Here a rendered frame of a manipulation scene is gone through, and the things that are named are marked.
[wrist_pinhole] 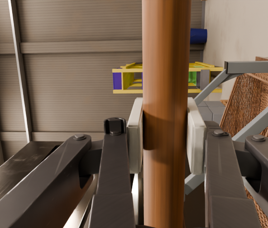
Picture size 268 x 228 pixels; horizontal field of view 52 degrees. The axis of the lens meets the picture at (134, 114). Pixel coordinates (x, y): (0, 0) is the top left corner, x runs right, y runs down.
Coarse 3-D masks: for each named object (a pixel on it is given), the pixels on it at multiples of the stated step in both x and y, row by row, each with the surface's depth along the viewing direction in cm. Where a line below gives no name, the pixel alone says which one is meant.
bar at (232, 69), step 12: (228, 72) 99; (240, 72) 99; (252, 72) 99; (264, 72) 98; (216, 84) 102; (204, 96) 104; (252, 120) 58; (264, 120) 56; (240, 132) 58; (252, 132) 57; (192, 180) 61
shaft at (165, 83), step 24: (144, 0) 16; (168, 0) 15; (144, 24) 17; (168, 24) 16; (144, 48) 17; (168, 48) 16; (144, 72) 17; (168, 72) 17; (144, 96) 18; (168, 96) 17; (144, 120) 18; (168, 120) 17; (144, 144) 19; (168, 144) 18; (144, 168) 20; (168, 168) 18; (144, 192) 20; (168, 192) 19; (144, 216) 21; (168, 216) 19
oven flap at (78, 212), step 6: (96, 174) 144; (96, 180) 137; (90, 186) 133; (90, 192) 127; (84, 198) 124; (90, 198) 122; (78, 204) 120; (84, 204) 118; (78, 210) 115; (84, 210) 114; (72, 216) 113; (78, 216) 111; (72, 222) 108; (78, 222) 107
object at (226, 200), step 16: (208, 144) 13; (224, 144) 13; (208, 160) 12; (224, 160) 11; (208, 176) 10; (224, 176) 10; (240, 176) 10; (208, 192) 10; (224, 192) 9; (240, 192) 9; (208, 208) 9; (224, 208) 8; (240, 208) 8; (208, 224) 9; (224, 224) 7; (240, 224) 7; (256, 224) 7
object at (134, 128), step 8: (136, 104) 20; (136, 112) 18; (136, 120) 16; (128, 128) 15; (136, 128) 15; (128, 136) 15; (136, 136) 15; (128, 144) 16; (136, 144) 15; (128, 152) 16; (136, 152) 16; (136, 160) 16; (136, 168) 16
